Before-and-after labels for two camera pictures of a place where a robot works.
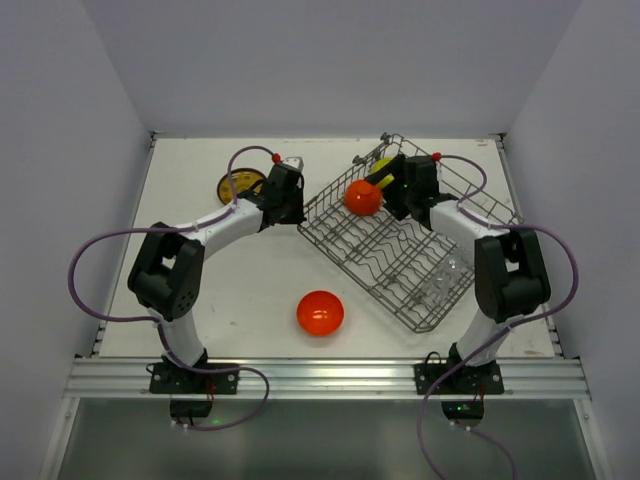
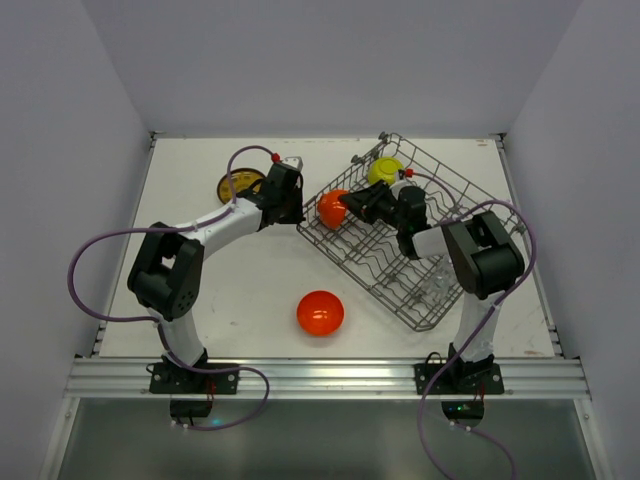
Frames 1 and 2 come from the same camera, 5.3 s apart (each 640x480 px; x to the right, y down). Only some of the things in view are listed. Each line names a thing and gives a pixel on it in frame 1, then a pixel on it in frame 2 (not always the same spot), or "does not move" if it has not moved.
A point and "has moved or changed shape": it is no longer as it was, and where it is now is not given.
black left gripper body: [294, 211] does not move
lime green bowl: [379, 164] does not move
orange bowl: [363, 198] has moved or changed shape
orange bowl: [320, 312] does not move
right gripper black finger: [386, 171] to [370, 202]
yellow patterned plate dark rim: [243, 178] does not move
